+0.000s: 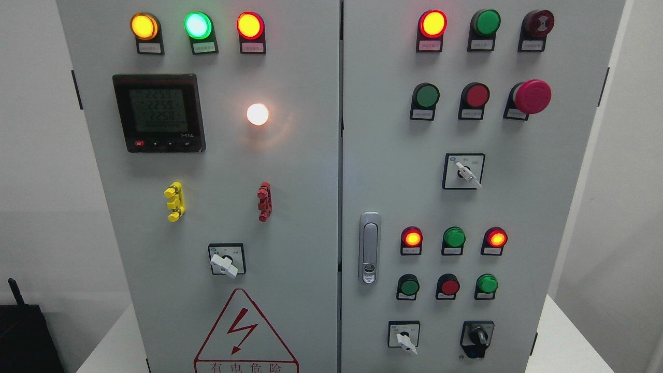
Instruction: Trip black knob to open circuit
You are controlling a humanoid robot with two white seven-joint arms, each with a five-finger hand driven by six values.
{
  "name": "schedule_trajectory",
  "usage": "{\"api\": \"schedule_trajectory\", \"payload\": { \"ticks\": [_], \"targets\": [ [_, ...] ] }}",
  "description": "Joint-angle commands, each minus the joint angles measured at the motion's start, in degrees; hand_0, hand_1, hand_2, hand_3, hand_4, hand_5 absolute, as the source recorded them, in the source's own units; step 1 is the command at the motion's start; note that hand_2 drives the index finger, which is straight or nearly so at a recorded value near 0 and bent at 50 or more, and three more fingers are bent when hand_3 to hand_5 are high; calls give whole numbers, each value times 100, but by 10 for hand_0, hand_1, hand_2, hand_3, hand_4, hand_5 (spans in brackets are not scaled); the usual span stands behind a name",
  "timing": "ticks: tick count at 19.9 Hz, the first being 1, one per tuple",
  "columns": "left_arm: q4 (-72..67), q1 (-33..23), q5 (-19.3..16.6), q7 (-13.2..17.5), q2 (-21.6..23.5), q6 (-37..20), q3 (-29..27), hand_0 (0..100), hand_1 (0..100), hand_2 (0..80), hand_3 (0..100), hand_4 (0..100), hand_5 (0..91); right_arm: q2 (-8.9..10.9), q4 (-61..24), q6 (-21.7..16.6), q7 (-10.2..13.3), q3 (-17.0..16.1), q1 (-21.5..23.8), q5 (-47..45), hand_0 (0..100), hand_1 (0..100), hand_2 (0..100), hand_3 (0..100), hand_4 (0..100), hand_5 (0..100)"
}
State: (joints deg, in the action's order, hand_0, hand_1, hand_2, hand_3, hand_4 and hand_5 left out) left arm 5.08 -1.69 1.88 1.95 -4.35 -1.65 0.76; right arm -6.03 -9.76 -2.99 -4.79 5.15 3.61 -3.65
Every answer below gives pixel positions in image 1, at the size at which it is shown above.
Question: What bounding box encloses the green push button lower left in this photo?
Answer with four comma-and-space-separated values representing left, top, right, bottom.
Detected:
396, 274, 421, 300

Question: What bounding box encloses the red lit indicator lower right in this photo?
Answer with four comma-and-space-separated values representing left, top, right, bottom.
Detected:
481, 227, 508, 256

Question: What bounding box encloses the green push button upper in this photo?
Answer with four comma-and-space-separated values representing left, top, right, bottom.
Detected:
410, 82, 440, 121

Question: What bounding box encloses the red-orange indicator light left door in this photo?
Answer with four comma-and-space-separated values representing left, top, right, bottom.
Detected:
236, 11, 267, 54

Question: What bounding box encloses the dark red buzzer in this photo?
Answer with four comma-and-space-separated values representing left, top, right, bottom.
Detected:
518, 10, 555, 52

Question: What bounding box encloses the white selector switch bottom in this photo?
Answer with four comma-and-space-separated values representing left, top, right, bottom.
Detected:
387, 320, 421, 355

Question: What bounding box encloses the black device with antenna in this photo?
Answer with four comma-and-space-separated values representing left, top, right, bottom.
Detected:
1, 278, 64, 372

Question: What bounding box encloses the red push button upper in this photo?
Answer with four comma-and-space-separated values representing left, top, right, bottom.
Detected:
458, 82, 490, 120

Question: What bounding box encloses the black digital power meter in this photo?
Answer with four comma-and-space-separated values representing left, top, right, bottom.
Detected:
113, 74, 206, 153

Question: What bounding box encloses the green push button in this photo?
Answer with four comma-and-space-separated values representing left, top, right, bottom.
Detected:
474, 274, 499, 300
410, 82, 440, 121
396, 274, 421, 300

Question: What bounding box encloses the silver door latch handle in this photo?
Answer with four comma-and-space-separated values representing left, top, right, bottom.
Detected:
358, 211, 382, 285

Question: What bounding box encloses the green indicator lower middle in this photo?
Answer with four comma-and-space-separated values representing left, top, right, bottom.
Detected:
441, 226, 466, 256

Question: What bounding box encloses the yellow indicator light top left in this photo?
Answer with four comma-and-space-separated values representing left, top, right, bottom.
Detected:
130, 12, 164, 55

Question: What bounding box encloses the white selector switch upper right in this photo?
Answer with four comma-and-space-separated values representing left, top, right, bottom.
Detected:
441, 153, 486, 190

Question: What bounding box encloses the red lit indicator top right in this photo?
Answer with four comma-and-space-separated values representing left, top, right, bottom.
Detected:
416, 9, 448, 53

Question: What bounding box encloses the white lit indicator light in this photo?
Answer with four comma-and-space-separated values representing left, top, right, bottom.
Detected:
246, 103, 270, 126

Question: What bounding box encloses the left grey cabinet door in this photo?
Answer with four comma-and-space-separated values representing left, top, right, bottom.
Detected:
57, 1, 340, 372

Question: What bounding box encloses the green push button lower right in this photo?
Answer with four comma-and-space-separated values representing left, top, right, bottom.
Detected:
474, 274, 499, 300

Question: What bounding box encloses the green lit indicator light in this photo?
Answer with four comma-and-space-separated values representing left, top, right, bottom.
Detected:
184, 11, 219, 55

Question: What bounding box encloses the green indicator top right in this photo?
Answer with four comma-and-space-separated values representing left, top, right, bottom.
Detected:
467, 9, 501, 52

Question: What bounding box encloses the white selector switch left door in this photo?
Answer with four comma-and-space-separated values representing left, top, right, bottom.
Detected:
208, 242, 247, 279

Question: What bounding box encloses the red emergency stop mushroom button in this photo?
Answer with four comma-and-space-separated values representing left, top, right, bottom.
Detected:
503, 79, 552, 121

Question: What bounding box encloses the red terminal connector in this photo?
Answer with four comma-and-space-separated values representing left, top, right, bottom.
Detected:
256, 181, 272, 222

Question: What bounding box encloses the red push button lower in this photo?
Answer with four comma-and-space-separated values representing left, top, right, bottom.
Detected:
435, 274, 460, 300

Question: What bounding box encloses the grey cabinet door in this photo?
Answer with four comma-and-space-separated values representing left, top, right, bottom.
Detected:
57, 1, 340, 372
339, 1, 625, 372

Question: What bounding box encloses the red push button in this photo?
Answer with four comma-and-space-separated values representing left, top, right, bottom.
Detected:
435, 274, 460, 300
458, 82, 490, 120

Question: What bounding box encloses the red lit indicator lower left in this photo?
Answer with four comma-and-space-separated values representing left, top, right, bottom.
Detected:
400, 226, 423, 256

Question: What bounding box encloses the red lit indicator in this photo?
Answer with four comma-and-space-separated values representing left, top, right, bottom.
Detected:
400, 226, 423, 256
416, 9, 448, 53
481, 227, 508, 256

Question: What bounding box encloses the yellow terminal connector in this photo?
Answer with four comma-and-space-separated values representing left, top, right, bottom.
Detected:
163, 180, 185, 222

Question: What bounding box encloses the right grey cabinet door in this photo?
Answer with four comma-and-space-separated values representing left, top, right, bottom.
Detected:
339, 1, 625, 372

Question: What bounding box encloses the black knob selector switch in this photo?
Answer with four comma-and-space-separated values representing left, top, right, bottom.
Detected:
459, 320, 495, 358

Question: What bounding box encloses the white selector switch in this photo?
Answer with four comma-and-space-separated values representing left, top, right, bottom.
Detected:
387, 320, 421, 355
441, 153, 486, 190

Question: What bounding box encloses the red electrical warning triangle sticker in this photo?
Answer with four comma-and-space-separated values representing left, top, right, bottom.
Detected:
194, 288, 300, 372

